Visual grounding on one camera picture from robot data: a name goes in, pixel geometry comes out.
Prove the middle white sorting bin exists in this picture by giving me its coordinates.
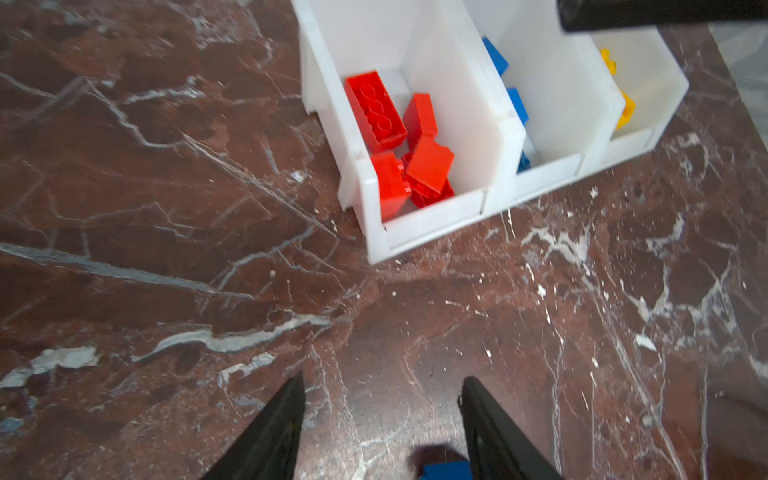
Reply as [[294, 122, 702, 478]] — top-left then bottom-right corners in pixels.
[[465, 1, 624, 204]]

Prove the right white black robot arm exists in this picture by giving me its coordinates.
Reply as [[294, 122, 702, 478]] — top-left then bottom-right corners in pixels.
[[556, 0, 767, 32]]

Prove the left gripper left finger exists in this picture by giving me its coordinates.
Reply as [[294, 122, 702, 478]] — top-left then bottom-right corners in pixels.
[[203, 374, 306, 480]]

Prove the white sorting bin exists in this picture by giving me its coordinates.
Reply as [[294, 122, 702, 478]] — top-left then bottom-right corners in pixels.
[[465, 1, 624, 204], [293, 1, 525, 264], [591, 27, 689, 172]]

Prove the left white sorting bin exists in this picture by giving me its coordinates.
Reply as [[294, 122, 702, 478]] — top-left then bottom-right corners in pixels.
[[293, 1, 525, 264]]

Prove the right white sorting bin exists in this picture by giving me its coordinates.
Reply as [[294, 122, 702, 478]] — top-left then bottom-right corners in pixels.
[[591, 27, 689, 172]]

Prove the yellow lego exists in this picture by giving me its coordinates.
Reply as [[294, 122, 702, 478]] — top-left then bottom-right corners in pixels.
[[616, 91, 636, 130], [600, 48, 617, 76]]

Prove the blue lego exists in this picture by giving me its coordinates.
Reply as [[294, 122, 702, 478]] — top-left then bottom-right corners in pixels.
[[507, 88, 529, 125], [482, 37, 509, 77], [419, 460, 473, 480], [517, 152, 531, 173]]

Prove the red lego stack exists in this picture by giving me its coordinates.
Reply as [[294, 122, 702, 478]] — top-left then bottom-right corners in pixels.
[[371, 151, 411, 222]]

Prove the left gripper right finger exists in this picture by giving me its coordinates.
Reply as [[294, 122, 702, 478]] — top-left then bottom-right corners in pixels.
[[458, 376, 562, 480]]

